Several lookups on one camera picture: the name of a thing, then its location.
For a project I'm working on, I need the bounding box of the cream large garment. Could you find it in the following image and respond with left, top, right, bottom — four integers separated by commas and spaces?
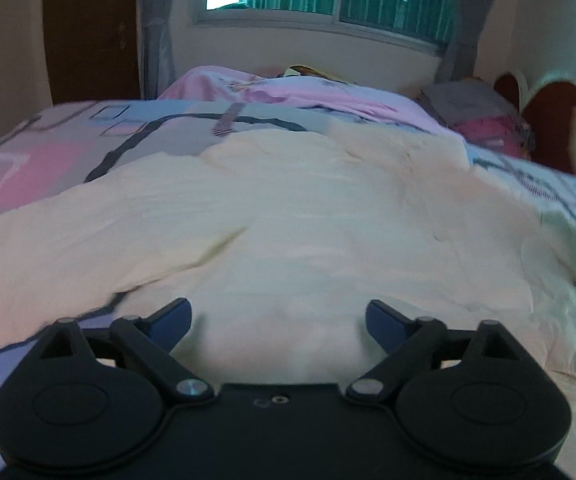
0, 122, 576, 480

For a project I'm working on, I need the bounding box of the magenta folded clothes pile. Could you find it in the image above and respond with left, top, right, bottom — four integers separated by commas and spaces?
451, 115, 534, 159

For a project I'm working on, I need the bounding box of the red white headboard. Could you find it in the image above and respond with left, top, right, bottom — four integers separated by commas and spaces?
493, 70, 576, 174

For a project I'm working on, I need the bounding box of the pink purple blanket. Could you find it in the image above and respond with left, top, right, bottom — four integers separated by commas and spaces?
160, 65, 455, 136

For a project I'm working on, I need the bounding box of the yellow patterned cloth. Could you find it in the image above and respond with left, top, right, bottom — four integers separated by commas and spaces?
281, 64, 347, 84

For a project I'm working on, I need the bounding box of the dark wooden door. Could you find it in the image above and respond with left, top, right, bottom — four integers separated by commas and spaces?
41, 0, 140, 104

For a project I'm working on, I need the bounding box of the grey right curtain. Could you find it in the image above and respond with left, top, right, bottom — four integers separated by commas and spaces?
434, 0, 495, 84

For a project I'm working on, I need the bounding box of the grey curtain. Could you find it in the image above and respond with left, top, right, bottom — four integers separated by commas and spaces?
434, 0, 495, 84
137, 0, 176, 100

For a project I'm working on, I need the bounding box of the grey left curtain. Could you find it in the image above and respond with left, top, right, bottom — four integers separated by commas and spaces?
137, 0, 176, 100

